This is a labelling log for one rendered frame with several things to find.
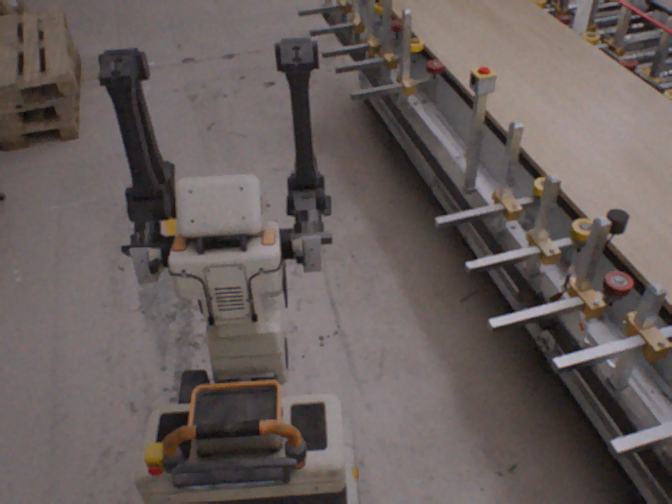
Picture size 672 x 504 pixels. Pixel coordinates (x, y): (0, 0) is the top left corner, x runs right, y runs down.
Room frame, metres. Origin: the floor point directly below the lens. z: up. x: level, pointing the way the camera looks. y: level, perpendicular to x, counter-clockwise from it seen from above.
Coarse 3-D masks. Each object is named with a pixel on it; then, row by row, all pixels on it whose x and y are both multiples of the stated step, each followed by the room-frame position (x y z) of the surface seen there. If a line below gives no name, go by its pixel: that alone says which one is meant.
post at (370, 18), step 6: (366, 0) 3.31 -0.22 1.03; (372, 0) 3.29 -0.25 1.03; (366, 6) 3.31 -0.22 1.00; (372, 6) 3.29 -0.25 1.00; (366, 12) 3.31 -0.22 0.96; (372, 12) 3.29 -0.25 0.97; (366, 18) 3.31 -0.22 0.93; (372, 18) 3.29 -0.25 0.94; (366, 24) 3.31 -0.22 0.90; (372, 24) 3.29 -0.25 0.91; (366, 30) 3.31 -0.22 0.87; (372, 30) 3.29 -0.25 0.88; (366, 36) 3.31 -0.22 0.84; (372, 36) 3.29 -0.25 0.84
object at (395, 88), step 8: (416, 80) 2.80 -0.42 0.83; (424, 80) 2.80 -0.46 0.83; (432, 80) 2.80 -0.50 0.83; (376, 88) 2.75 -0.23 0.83; (384, 88) 2.74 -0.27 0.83; (392, 88) 2.75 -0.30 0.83; (400, 88) 2.76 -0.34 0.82; (416, 88) 2.78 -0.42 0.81; (352, 96) 2.70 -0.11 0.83; (360, 96) 2.71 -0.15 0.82; (368, 96) 2.72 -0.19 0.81
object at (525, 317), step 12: (564, 300) 1.32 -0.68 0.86; (576, 300) 1.32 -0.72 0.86; (612, 300) 1.33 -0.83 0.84; (528, 312) 1.28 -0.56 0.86; (540, 312) 1.28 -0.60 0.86; (552, 312) 1.28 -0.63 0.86; (564, 312) 1.29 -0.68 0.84; (492, 324) 1.24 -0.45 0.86; (504, 324) 1.24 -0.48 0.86; (516, 324) 1.25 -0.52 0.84
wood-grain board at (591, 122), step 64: (448, 0) 3.57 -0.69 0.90; (512, 0) 3.52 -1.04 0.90; (448, 64) 2.81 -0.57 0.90; (512, 64) 2.78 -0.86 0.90; (576, 64) 2.74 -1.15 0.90; (576, 128) 2.21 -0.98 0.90; (640, 128) 2.18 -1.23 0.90; (576, 192) 1.79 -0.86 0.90; (640, 192) 1.78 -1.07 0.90; (640, 256) 1.45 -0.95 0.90
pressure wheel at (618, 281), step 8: (616, 272) 1.38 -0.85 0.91; (608, 280) 1.35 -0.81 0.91; (616, 280) 1.35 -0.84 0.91; (624, 280) 1.35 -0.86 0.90; (632, 280) 1.35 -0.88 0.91; (608, 288) 1.33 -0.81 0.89; (616, 288) 1.32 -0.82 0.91; (624, 288) 1.32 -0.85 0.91; (616, 296) 1.31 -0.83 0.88; (624, 296) 1.31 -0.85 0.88; (608, 304) 1.35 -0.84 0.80
